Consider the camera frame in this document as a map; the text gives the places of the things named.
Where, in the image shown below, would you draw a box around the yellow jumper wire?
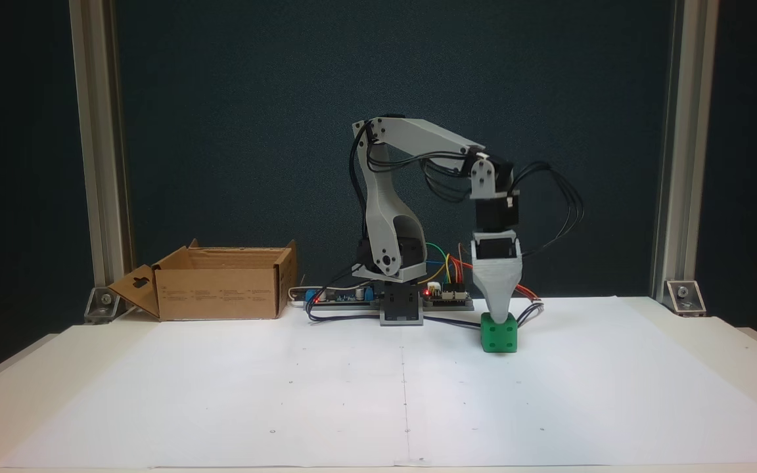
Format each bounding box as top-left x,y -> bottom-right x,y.
426,253 -> 453,287

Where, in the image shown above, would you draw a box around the black base cable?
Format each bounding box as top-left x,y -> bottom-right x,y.
306,264 -> 382,323

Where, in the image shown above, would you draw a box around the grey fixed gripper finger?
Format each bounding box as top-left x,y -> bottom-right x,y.
471,261 -> 523,323

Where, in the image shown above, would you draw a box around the green dice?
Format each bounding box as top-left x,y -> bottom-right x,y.
480,312 -> 518,353

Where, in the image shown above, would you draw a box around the aluminium frame post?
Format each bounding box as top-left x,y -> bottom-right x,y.
651,0 -> 720,300
70,0 -> 133,291

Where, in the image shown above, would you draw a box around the green jumper wire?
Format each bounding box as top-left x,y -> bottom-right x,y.
426,242 -> 451,284

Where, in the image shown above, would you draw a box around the circuit board with jumper wires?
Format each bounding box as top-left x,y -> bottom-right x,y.
422,281 -> 474,311

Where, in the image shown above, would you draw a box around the metal corner bracket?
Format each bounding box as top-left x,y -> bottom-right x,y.
664,281 -> 708,317
84,286 -> 123,325

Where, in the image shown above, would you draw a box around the black gripper cable loops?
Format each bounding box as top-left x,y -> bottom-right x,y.
513,161 -> 585,258

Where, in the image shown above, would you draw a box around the circuit board with blue part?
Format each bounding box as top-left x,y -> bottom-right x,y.
304,284 -> 379,310

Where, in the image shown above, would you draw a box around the brown cardboard box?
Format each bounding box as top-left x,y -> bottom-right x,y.
108,239 -> 298,322

